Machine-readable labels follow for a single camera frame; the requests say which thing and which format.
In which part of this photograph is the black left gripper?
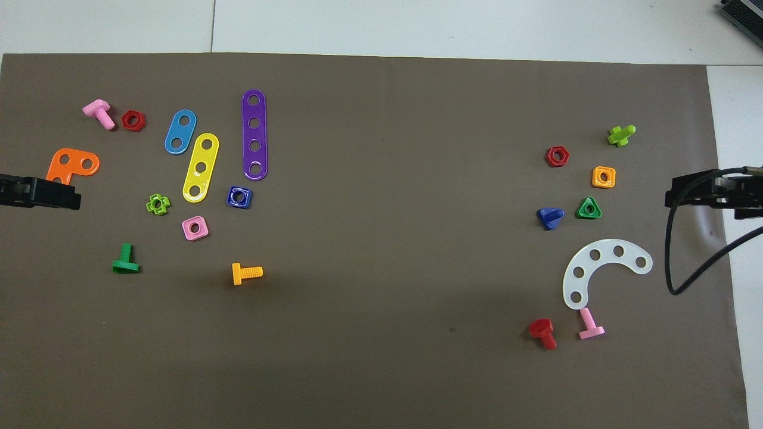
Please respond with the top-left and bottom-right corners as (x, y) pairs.
(0, 173), (82, 211)

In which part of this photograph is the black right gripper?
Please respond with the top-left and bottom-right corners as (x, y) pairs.
(664, 167), (763, 220)

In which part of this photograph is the dark blue triangle-head screw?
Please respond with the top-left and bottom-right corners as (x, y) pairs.
(536, 207), (565, 231)

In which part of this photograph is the yellow-orange plastic screw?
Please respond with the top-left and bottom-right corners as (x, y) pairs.
(232, 263), (263, 286)

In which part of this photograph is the pink plastic screw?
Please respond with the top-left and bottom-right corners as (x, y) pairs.
(578, 307), (606, 341)
(82, 99), (116, 130)

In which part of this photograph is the dark green plastic screw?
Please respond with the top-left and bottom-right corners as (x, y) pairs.
(111, 243), (142, 275)

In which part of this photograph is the lime green cross-head screw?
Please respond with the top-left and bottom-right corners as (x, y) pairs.
(607, 125), (637, 148)

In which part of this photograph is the pink square nut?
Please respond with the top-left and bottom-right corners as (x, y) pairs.
(182, 215), (210, 241)

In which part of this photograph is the red hexagonal-head screw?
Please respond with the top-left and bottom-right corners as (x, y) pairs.
(529, 318), (558, 351)

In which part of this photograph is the orange angled three-hole plate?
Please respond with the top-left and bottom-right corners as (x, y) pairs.
(46, 148), (101, 185)

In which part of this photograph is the white curved five-hole plate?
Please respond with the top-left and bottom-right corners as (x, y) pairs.
(563, 239), (653, 310)

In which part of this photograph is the light blue two-hole plate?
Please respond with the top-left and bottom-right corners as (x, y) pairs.
(164, 110), (197, 156)

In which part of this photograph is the yellow three-hole plate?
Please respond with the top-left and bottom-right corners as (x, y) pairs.
(182, 132), (220, 204)

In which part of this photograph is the grey ribbed metal box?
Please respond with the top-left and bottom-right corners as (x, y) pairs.
(718, 0), (763, 33)

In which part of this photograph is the purple four-hole plate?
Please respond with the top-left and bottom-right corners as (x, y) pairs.
(241, 89), (269, 181)

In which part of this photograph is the brown table mat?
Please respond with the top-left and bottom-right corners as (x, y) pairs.
(0, 52), (750, 429)

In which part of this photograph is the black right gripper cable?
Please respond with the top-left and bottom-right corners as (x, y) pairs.
(665, 167), (763, 296)

